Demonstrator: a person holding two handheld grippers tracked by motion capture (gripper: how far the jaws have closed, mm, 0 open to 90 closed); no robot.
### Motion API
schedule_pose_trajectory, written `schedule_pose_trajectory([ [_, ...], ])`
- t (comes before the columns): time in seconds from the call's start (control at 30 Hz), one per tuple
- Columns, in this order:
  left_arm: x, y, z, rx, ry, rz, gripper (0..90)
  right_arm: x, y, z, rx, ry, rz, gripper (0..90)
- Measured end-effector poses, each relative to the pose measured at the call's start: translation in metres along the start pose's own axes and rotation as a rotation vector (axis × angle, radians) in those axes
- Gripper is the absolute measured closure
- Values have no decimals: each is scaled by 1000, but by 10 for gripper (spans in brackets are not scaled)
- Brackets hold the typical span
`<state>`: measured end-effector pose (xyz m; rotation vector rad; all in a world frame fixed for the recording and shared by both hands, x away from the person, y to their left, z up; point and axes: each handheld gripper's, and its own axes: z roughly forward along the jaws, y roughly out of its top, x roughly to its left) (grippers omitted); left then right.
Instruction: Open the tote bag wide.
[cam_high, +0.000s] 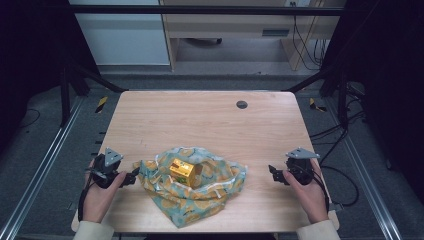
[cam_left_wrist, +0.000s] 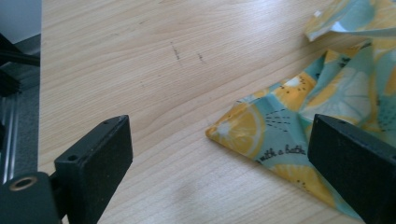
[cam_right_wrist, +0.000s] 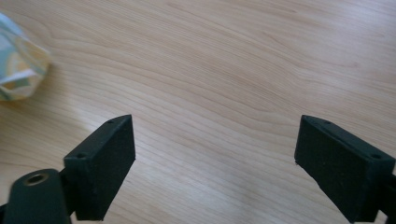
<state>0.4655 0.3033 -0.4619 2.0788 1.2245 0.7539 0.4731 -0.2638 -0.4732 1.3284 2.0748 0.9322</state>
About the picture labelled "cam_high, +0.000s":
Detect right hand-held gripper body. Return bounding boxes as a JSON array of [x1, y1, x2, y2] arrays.
[[285, 146, 321, 186]]

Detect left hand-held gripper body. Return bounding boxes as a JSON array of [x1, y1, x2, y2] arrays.
[[87, 147, 124, 190]]

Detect yellow box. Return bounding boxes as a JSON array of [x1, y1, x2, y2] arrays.
[[168, 158, 204, 188]]

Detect teal cloth bag orange print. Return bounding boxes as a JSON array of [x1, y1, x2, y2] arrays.
[[132, 146, 250, 230]]

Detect person's right hand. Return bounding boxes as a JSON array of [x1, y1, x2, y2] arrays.
[[282, 157, 330, 225]]

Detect person's left hand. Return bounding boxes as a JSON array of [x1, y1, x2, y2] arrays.
[[81, 159, 128, 224]]

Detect yellow black striped tape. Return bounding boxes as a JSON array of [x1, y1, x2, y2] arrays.
[[308, 97, 328, 113], [95, 96, 110, 114]]

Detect black metal stand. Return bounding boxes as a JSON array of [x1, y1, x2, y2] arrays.
[[59, 62, 127, 128], [285, 65, 352, 130]]

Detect black curtain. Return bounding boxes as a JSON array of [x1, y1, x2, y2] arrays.
[[0, 0, 100, 154], [321, 0, 424, 204]]

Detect white cabinet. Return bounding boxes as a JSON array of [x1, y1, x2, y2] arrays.
[[67, 0, 171, 66]]

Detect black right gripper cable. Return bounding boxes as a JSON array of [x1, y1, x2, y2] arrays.
[[311, 171, 332, 213]]

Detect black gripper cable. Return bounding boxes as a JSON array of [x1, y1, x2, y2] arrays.
[[311, 171, 332, 213], [77, 159, 97, 222]]

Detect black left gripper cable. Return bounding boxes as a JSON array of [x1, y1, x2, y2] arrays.
[[77, 159, 97, 222]]

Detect black floor cables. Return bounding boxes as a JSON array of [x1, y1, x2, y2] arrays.
[[309, 83, 368, 208]]

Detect aluminium floor rail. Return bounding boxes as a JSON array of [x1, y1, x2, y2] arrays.
[[0, 95, 85, 240], [324, 96, 404, 240]]

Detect thin black floor cable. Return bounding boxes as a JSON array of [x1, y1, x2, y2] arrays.
[[17, 107, 42, 130]]

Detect black hanging desk cables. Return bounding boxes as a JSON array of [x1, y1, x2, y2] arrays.
[[291, 1, 330, 72]]

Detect black horizontal frame bar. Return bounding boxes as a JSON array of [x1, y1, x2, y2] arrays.
[[70, 4, 345, 17]]

